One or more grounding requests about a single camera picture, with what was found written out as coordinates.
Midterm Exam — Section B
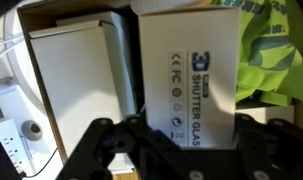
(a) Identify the grey round grommet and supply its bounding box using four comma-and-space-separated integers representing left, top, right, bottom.
20, 119, 44, 142

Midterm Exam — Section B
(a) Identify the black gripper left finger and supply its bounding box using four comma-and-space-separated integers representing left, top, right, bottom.
55, 114, 149, 180

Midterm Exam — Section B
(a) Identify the white flat carton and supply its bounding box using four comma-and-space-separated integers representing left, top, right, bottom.
55, 10, 129, 31

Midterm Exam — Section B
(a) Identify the white folded carton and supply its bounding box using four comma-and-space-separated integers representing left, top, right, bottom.
28, 19, 139, 175

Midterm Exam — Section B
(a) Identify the thin black cable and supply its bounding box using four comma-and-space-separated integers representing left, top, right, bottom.
19, 146, 60, 180

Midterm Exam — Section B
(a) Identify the small white glasses box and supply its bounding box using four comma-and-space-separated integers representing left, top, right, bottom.
137, 5, 241, 150

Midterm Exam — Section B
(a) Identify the white foam board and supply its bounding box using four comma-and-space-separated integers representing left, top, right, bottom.
16, 0, 303, 180

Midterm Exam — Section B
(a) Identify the neon green printed cloth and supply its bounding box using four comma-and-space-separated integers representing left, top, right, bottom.
209, 0, 303, 108

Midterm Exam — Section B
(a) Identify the white power strip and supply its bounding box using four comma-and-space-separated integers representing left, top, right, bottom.
0, 118, 36, 178

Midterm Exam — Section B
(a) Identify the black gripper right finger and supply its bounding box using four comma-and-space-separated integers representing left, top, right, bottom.
232, 112, 303, 180

